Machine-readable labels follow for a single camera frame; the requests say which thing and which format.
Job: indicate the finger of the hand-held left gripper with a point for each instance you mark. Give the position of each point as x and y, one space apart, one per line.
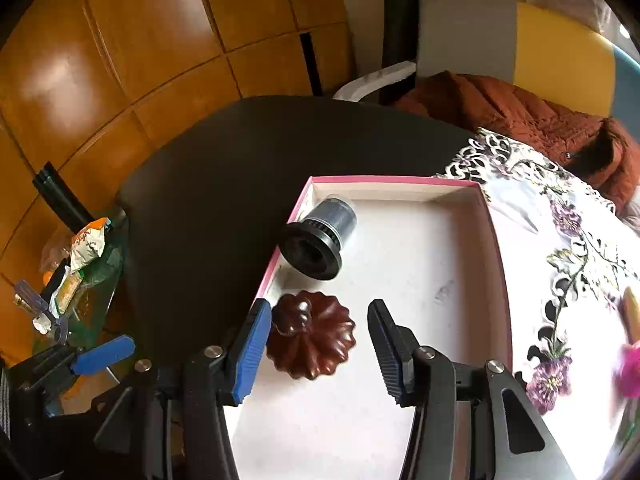
105 355

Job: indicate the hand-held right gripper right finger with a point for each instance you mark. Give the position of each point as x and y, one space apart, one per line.
389 355

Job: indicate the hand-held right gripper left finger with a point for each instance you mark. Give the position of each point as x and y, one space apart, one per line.
250 355

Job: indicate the brown pumpkin-shaped lid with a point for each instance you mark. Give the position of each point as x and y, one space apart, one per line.
312 337

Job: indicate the pink-edged white cardboard box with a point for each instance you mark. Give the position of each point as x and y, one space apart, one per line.
425 270

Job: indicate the glass side table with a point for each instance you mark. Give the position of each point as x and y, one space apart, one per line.
100 285

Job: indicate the small yellow green box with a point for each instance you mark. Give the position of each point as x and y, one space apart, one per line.
67 292

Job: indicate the white orange snack packet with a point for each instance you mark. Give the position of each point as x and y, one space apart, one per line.
90 245

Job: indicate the black cylindrical lens piece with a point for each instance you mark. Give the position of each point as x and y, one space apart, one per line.
320 240

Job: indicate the black folded stand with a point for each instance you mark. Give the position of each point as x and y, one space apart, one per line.
62 195

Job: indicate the white floral embroidered tablecloth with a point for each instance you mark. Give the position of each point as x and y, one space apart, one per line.
565 270

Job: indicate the pink plastic toy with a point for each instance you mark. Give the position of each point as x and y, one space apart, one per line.
631 370

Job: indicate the white curved bar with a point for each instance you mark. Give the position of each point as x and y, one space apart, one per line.
370 80

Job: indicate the brown quilted jacket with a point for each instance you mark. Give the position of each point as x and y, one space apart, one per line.
530 115

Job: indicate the grey yellow blue sofa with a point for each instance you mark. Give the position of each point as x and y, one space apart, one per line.
550 45

